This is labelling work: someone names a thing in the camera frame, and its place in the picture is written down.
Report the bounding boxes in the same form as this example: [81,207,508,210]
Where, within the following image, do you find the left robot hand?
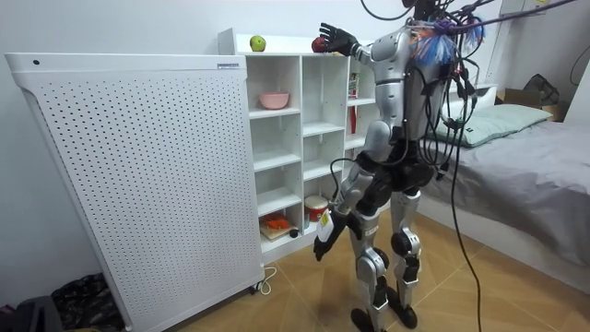
[313,207,351,263]

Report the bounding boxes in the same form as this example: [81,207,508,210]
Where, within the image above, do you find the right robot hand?
[318,21,361,57]

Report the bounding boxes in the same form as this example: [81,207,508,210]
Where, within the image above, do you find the red and white canister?
[303,195,330,223]

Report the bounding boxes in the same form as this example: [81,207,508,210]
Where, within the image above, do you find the orange toy on board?
[259,212,297,242]

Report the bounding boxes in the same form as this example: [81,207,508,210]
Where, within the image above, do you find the white shelf unit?
[217,27,393,267]

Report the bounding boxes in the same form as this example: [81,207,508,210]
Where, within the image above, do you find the robot legs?
[348,188,423,332]

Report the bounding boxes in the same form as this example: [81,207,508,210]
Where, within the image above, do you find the pink bowl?
[257,90,290,111]

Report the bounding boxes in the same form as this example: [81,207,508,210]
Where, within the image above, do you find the robot body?
[354,0,478,218]

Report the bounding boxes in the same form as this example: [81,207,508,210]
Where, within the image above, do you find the pale green pillow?
[426,103,553,149]

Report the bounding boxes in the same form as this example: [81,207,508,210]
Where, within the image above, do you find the white perforated air purifier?
[4,52,266,332]

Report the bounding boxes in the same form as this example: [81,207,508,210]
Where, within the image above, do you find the cardboard box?
[494,87,566,123]

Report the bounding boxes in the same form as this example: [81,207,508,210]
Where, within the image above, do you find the grey bed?
[417,103,590,295]

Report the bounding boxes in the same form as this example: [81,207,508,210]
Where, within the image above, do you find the black plastic bag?
[50,272,124,332]

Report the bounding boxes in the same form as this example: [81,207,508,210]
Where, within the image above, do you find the white power cable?
[254,266,278,296]

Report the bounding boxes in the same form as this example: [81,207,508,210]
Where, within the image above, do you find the black floor cable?
[449,99,484,332]

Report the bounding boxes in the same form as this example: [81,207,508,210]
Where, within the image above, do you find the cable bundle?
[359,0,580,68]

